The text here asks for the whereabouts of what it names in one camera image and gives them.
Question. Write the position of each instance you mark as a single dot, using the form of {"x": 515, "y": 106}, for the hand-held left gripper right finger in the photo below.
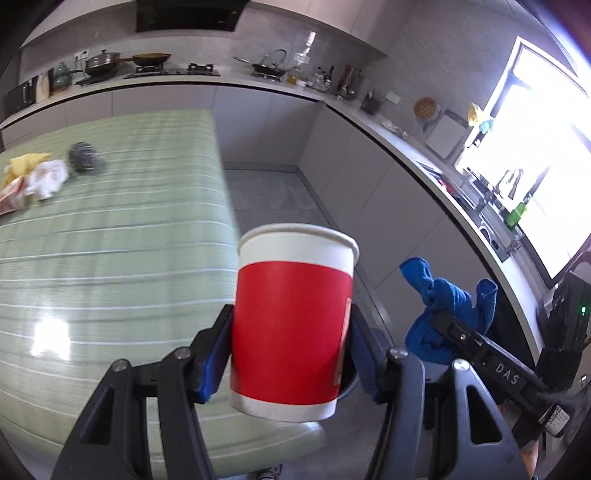
{"x": 367, "y": 362}

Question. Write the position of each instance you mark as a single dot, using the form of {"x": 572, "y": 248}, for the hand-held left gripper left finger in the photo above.
{"x": 217, "y": 353}

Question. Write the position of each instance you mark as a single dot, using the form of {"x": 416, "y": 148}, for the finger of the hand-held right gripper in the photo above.
{"x": 489, "y": 357}

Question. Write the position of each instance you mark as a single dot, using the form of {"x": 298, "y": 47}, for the blue cloth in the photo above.
{"x": 443, "y": 300}

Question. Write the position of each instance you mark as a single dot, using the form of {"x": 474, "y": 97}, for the red paper cup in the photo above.
{"x": 291, "y": 323}

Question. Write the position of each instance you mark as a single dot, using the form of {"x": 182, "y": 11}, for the steel wool scrubber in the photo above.
{"x": 83, "y": 156}

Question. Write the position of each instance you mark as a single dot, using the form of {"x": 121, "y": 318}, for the white tissue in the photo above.
{"x": 48, "y": 180}

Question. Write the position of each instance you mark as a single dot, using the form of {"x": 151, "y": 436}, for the red white snack packet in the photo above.
{"x": 11, "y": 198}

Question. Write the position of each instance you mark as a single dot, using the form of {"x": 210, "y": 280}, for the yellow cloth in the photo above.
{"x": 475, "y": 114}
{"x": 25, "y": 164}

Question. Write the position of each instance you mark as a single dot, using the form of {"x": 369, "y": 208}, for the person's right forearm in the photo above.
{"x": 530, "y": 461}

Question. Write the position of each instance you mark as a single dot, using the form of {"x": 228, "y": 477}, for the small steel faucet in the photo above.
{"x": 515, "y": 242}

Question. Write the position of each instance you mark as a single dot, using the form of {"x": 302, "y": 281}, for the steel kitchen sink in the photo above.
{"x": 491, "y": 230}

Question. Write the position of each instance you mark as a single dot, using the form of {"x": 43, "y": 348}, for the green dish soap bottle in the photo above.
{"x": 516, "y": 216}

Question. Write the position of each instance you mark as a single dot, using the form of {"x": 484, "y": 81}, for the person's left shoe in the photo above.
{"x": 270, "y": 473}

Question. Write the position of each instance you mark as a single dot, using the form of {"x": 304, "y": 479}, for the green checked tablecloth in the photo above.
{"x": 115, "y": 254}

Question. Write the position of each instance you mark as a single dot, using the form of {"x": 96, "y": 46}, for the tall steel faucet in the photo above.
{"x": 510, "y": 180}

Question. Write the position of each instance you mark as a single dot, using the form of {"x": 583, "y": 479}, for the kitchen window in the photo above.
{"x": 531, "y": 138}

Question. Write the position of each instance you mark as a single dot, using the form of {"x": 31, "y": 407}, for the teal hanging cloth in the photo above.
{"x": 485, "y": 126}

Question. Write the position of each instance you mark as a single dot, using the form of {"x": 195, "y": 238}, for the white cutting board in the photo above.
{"x": 445, "y": 136}

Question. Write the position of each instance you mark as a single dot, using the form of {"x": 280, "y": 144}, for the small white dish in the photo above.
{"x": 396, "y": 129}

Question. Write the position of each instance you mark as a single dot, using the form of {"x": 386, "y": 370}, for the yellow hanging cloth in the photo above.
{"x": 475, "y": 114}

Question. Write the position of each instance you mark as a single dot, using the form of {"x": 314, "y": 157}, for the black chopstick holder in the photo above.
{"x": 370, "y": 105}

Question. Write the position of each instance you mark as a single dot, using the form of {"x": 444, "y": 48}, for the round woven trivet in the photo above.
{"x": 425, "y": 107}

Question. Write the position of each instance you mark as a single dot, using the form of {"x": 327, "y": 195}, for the black gas stove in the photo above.
{"x": 184, "y": 71}

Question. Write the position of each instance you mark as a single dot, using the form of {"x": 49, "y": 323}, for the yellow oil jar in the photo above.
{"x": 293, "y": 77}

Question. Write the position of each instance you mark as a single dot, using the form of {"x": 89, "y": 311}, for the black frying pan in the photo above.
{"x": 268, "y": 71}

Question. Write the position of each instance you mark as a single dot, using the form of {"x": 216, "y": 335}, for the dark wine bottle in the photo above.
{"x": 330, "y": 77}

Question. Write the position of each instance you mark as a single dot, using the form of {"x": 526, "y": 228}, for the glass pan lid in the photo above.
{"x": 273, "y": 57}

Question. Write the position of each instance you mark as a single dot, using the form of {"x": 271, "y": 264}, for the dark wok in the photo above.
{"x": 150, "y": 59}

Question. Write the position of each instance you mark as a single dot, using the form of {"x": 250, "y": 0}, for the grey pan with lid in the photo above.
{"x": 104, "y": 65}

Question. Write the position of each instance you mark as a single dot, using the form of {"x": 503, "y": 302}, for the green ceramic teapot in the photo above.
{"x": 62, "y": 78}

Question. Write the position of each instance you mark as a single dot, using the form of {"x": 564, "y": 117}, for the black microwave oven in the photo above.
{"x": 21, "y": 97}

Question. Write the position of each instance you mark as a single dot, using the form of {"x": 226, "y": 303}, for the black range hood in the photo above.
{"x": 189, "y": 14}

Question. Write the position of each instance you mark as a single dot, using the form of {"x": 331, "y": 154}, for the white wall outlet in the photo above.
{"x": 393, "y": 97}
{"x": 81, "y": 55}

